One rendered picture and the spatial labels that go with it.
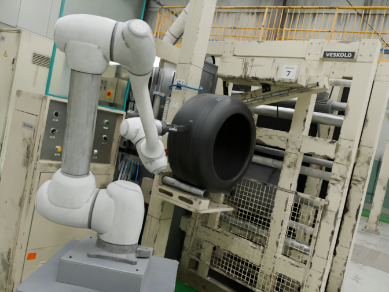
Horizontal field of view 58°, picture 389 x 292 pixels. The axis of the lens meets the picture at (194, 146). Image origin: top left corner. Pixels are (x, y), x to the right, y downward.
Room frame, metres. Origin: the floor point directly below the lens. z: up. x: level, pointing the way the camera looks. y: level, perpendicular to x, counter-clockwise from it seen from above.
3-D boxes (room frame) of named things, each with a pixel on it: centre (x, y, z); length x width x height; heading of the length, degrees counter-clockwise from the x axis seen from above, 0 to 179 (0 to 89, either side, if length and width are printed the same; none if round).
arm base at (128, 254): (1.32, 0.19, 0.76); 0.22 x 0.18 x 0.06; 94
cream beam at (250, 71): (2.36, -0.36, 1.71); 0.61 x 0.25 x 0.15; 51
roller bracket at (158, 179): (2.32, 0.06, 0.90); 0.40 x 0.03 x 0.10; 141
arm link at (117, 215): (1.32, 0.23, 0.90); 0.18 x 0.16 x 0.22; 94
